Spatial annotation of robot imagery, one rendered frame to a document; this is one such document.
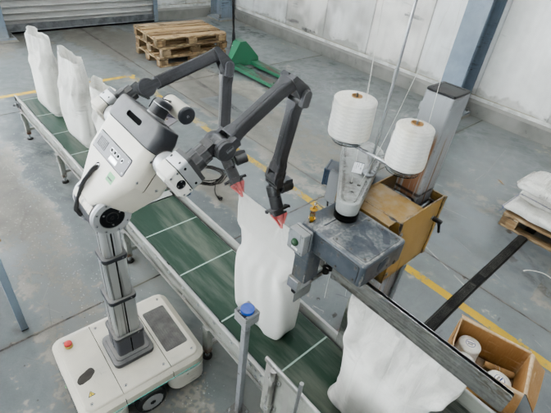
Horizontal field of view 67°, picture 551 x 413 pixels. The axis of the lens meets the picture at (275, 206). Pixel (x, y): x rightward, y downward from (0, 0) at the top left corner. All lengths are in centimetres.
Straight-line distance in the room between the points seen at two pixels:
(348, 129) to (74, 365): 177
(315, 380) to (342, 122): 126
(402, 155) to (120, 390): 170
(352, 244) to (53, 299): 221
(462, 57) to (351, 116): 479
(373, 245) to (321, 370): 97
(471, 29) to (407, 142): 482
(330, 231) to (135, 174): 71
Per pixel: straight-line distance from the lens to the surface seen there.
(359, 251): 141
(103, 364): 242
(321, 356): 228
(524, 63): 647
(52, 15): 874
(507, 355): 306
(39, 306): 312
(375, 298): 163
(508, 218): 437
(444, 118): 161
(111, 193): 162
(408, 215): 164
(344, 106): 155
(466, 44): 623
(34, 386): 277
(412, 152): 146
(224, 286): 251
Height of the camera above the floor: 224
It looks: 36 degrees down
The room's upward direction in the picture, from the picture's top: 7 degrees clockwise
